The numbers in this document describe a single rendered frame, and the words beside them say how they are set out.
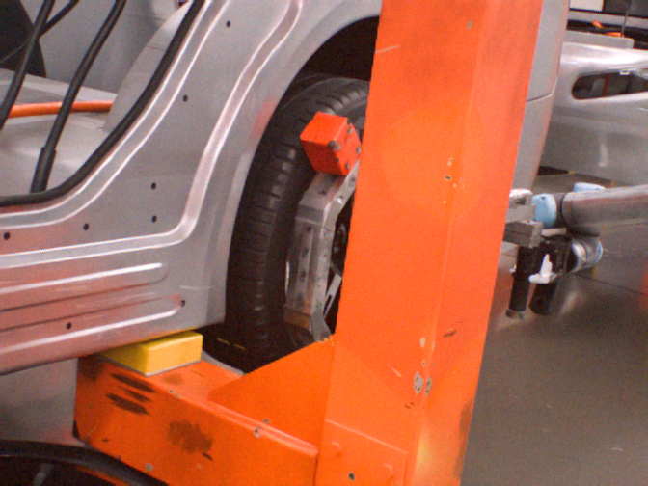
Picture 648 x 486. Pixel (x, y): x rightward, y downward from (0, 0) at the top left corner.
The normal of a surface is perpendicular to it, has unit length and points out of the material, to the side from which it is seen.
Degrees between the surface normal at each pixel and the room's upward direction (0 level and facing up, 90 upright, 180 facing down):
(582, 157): 109
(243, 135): 90
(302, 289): 90
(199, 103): 90
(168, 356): 90
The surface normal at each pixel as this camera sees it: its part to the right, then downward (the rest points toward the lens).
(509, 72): 0.80, 0.23
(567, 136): -0.42, 0.42
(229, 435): -0.59, 0.10
